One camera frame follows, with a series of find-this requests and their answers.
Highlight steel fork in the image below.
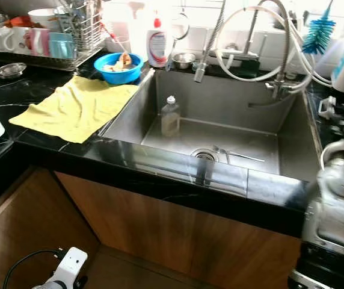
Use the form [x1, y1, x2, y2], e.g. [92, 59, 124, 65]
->
[211, 145, 266, 163]

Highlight yellow cloth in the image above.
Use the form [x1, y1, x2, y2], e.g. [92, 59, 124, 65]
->
[8, 75, 140, 144]

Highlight white mug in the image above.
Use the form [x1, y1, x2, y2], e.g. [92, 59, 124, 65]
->
[13, 27, 33, 54]
[0, 26, 16, 53]

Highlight wooden cabinet side panel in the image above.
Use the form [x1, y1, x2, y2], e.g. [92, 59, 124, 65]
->
[0, 169, 100, 289]

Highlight pink mug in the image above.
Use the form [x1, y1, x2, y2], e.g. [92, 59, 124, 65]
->
[29, 28, 51, 56]

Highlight blue mug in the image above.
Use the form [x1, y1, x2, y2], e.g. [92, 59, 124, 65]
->
[49, 33, 75, 59]

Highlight orange bowl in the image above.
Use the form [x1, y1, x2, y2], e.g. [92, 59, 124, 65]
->
[10, 15, 31, 28]

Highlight white bowl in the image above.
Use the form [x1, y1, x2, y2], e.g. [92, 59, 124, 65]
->
[28, 8, 61, 29]

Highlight blue plastic bowl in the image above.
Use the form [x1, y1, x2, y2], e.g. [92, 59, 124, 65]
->
[94, 52, 144, 85]

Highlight wooden cabinet door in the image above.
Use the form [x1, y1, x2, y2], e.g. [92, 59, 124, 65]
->
[55, 172, 201, 269]
[187, 205, 306, 289]

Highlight food scraps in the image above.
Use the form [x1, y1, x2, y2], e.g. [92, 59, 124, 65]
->
[103, 53, 134, 72]

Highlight clear plastic bottle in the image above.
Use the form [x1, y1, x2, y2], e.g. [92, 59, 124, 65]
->
[161, 95, 181, 137]

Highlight white dish soap bottle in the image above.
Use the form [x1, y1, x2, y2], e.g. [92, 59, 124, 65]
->
[146, 12, 168, 68]

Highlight small steel bowl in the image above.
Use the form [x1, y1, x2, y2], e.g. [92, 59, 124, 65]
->
[171, 52, 197, 70]

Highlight steel sink drain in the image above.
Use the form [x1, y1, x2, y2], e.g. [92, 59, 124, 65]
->
[191, 148, 220, 162]

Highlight steel pull-down sprayer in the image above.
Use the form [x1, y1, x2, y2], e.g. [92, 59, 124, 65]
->
[194, 0, 227, 83]

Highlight stainless steel sink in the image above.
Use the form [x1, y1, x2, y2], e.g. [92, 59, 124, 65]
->
[102, 68, 323, 184]

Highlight dark sponge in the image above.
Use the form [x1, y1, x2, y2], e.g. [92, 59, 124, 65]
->
[238, 56, 262, 78]

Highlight steel gooseneck tap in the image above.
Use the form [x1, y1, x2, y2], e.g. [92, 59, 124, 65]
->
[247, 0, 308, 109]

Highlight small white plastic holder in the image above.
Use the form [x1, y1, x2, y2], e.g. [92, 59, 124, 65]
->
[318, 95, 338, 120]

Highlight blue bottle brush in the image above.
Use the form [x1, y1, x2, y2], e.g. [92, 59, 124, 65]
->
[302, 0, 336, 55]

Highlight wire dish rack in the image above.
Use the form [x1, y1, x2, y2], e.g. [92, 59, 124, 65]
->
[0, 12, 105, 72]

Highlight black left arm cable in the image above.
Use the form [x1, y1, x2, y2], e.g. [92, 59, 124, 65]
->
[4, 248, 63, 289]

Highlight wire cutlery basket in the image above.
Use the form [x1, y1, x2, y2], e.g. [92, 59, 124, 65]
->
[55, 0, 105, 52]

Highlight red handled brush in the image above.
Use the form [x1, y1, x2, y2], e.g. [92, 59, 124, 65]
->
[99, 21, 124, 55]

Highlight white flexible hose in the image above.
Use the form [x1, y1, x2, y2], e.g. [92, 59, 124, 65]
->
[214, 0, 332, 88]

